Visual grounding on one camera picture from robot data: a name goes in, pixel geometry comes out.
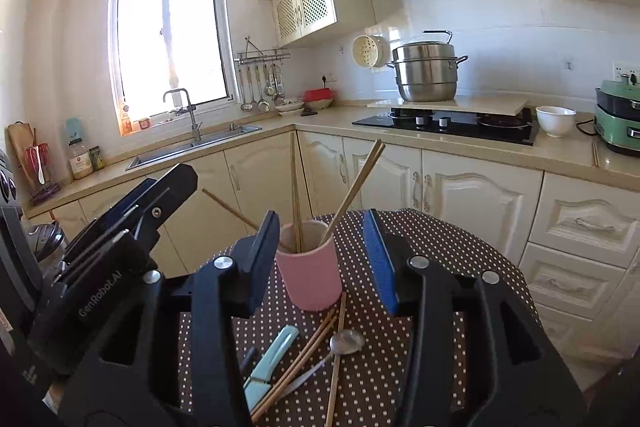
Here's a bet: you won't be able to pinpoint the metal wall utensil rack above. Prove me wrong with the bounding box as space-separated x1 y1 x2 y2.
234 36 292 65

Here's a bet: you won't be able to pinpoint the pink cup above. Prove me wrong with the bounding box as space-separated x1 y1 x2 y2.
275 219 343 313

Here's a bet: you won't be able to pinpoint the green electric cooker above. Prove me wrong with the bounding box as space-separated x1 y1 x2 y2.
594 79 640 155

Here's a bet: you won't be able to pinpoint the glass jar with label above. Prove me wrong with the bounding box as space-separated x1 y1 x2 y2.
69 141 93 180

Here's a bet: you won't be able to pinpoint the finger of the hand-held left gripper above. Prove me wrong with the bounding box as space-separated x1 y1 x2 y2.
131 163 199 254
62 177 169 259

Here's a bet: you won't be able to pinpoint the black appliance with knobs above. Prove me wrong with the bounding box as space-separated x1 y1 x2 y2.
0 149 43 343

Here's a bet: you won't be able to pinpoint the beige kitchen countertop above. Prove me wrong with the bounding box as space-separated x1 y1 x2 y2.
22 99 640 220

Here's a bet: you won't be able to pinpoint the small lattice door cabinet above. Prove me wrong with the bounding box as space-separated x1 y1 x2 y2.
271 0 338 48

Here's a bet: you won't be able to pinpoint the pile of wooden chopsticks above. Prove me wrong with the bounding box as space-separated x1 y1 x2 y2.
249 291 348 427

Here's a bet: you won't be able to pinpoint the wooden cutting board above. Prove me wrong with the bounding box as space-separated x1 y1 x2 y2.
6 122 38 178

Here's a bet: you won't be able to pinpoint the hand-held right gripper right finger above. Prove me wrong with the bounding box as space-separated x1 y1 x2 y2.
362 208 587 427

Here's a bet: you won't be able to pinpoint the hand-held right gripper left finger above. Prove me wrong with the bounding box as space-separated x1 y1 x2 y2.
59 209 282 427

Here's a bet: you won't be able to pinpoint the red lidded container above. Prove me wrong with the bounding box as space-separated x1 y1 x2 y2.
304 88 336 110

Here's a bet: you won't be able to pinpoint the brown polka dot tablecloth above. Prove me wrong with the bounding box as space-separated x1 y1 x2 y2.
177 207 543 427

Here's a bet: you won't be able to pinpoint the cream hanging colander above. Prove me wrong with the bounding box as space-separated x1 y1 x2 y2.
352 34 391 68

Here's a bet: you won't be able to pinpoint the metal sink faucet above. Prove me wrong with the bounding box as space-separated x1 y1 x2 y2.
162 88 203 142

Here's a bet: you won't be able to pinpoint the white bowl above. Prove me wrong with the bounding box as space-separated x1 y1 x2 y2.
535 105 577 138

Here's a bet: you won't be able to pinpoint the cream base cabinets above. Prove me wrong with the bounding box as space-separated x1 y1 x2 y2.
27 129 640 368

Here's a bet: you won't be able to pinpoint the stainless steel steamer pot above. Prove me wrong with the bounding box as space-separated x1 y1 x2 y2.
385 30 469 104

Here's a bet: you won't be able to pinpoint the kitchen window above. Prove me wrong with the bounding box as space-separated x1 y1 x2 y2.
109 0 237 138

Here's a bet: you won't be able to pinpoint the metal spoon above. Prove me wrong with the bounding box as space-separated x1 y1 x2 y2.
280 329 366 400

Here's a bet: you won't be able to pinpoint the purple utensil stand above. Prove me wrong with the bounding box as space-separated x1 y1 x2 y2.
27 184 63 205

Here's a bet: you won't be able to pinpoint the pale blue handled knife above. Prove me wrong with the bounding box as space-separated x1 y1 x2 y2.
243 325 300 400

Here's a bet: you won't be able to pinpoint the stainless steel sink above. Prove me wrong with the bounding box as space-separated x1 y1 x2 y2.
125 123 263 171

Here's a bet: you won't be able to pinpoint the wooden chopstick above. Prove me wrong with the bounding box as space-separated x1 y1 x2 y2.
319 138 383 244
322 143 387 243
201 188 293 254
290 132 303 254

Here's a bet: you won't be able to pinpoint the black glass cooktop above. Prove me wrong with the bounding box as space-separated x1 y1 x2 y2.
351 107 540 146

